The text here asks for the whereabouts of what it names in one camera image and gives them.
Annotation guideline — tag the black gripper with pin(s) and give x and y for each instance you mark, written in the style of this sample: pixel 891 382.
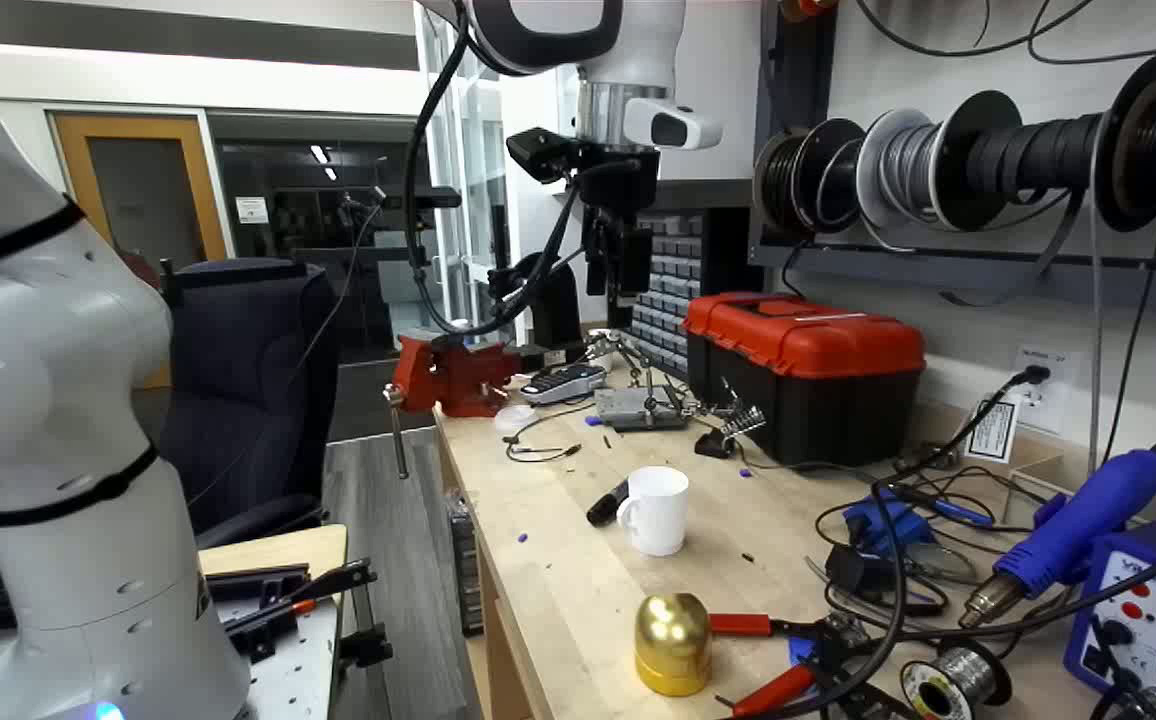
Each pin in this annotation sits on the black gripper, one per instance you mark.
pixel 616 182

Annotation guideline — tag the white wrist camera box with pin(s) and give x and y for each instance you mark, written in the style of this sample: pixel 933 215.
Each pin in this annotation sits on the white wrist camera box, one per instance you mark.
pixel 673 126

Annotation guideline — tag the blue soldering station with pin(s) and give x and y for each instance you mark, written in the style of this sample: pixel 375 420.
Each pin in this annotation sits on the blue soldering station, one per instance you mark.
pixel 1151 627

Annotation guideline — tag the black bar clamp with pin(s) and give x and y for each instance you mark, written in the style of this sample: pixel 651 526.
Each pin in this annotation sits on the black bar clamp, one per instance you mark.
pixel 290 600

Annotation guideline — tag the white wall power outlet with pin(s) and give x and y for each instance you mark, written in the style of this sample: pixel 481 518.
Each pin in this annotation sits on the white wall power outlet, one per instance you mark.
pixel 1038 374

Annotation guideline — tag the wood framed door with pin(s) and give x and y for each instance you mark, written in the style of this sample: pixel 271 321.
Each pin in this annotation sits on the wood framed door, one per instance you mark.
pixel 141 185

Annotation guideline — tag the dark office chair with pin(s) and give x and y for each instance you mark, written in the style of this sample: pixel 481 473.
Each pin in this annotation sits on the dark office chair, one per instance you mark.
pixel 251 386

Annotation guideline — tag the helping hands clip stand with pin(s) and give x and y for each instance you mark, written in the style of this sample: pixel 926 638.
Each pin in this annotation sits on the helping hands clip stand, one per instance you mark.
pixel 729 434

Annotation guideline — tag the white mug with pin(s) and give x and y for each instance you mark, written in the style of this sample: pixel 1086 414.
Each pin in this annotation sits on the white mug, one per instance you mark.
pixel 657 512

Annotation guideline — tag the wooden side table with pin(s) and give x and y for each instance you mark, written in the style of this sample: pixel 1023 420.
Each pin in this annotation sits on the wooden side table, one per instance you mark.
pixel 279 665

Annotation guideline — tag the red black toolbox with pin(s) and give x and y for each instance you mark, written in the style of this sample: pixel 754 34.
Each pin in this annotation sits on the red black toolbox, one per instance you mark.
pixel 810 374

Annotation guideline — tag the gold dome bell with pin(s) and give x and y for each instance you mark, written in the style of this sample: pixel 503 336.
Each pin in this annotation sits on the gold dome bell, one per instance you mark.
pixel 673 643

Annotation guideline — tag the gray parts drawer cabinet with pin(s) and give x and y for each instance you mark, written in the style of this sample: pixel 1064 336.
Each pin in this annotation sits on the gray parts drawer cabinet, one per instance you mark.
pixel 668 300

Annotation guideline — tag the blue hot air gun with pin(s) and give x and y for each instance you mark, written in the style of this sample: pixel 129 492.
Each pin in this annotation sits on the blue hot air gun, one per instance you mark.
pixel 1086 520

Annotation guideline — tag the gray spool rack shelf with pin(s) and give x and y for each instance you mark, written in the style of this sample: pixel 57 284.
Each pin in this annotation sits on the gray spool rack shelf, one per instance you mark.
pixel 976 266

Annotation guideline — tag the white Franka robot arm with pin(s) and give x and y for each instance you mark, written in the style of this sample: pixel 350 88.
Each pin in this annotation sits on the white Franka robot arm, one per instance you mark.
pixel 40 400

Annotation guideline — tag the red bench vise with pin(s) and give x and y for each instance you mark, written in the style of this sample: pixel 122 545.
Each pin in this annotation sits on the red bench vise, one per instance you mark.
pixel 455 374

